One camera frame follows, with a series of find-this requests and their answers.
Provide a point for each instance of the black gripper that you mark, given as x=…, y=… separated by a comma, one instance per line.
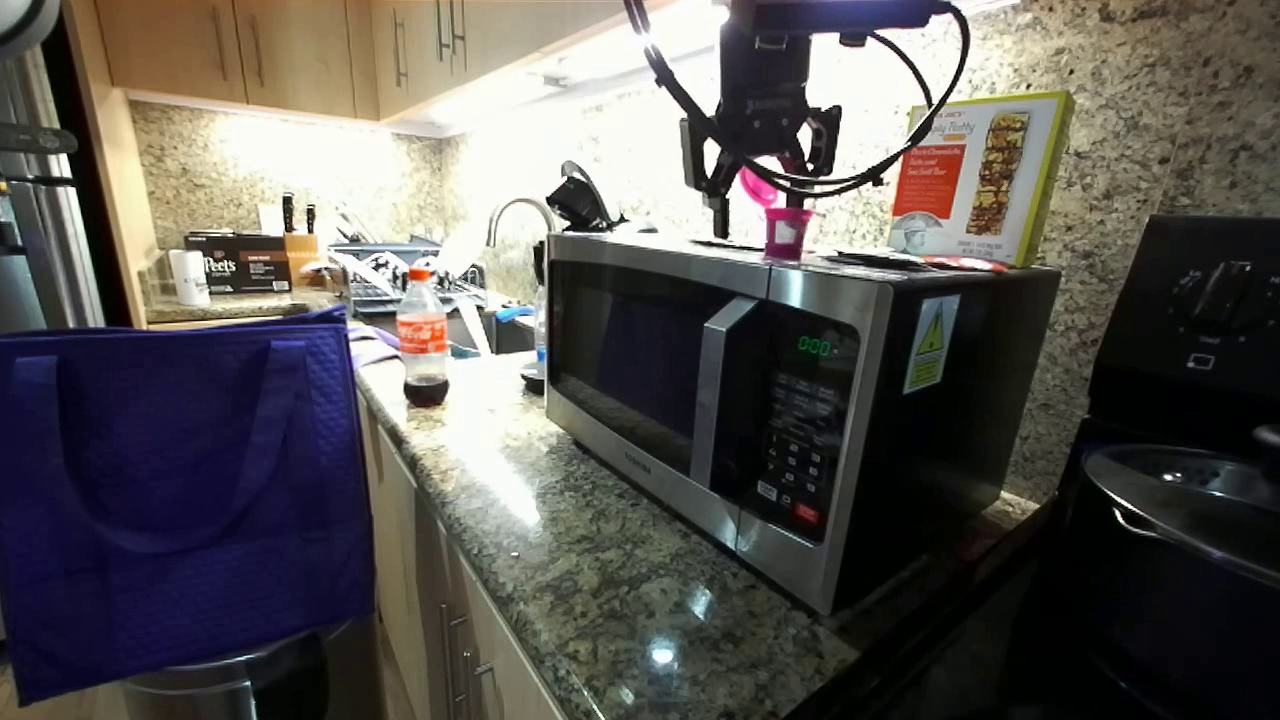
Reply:
x=764, y=94

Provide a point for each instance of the pink jar with lid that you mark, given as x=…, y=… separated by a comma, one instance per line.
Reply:
x=785, y=230

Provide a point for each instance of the stainless steel microwave oven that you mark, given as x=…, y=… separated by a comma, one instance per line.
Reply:
x=664, y=363

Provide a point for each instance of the coca-cola bottle with red cap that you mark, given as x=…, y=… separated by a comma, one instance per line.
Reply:
x=425, y=343

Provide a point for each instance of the dark box on counter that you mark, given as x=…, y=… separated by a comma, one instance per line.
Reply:
x=243, y=264

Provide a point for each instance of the blue tote bag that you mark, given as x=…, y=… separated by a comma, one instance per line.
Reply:
x=172, y=492

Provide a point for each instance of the black coffee maker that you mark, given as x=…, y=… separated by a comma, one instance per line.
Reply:
x=582, y=202

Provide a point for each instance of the curved metal faucet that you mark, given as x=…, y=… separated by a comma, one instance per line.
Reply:
x=515, y=214

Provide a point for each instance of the dish rack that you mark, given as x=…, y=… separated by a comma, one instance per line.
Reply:
x=380, y=264

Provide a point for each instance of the black stove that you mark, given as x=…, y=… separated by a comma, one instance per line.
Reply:
x=1201, y=305

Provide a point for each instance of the wooden upper cabinets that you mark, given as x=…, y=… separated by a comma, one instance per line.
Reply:
x=295, y=46

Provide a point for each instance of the wooden cabinets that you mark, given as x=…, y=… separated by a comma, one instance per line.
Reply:
x=403, y=533
x=295, y=46

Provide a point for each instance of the wooden lower cabinets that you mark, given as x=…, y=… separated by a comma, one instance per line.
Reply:
x=403, y=533

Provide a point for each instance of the black pot with lid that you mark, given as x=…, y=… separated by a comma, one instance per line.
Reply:
x=1185, y=533

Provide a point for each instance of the white cup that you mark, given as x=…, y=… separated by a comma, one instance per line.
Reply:
x=189, y=278

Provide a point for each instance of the steel refrigerator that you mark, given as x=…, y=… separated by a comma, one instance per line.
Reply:
x=46, y=202

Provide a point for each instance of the stainless steel trash can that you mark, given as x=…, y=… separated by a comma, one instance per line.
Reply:
x=226, y=680

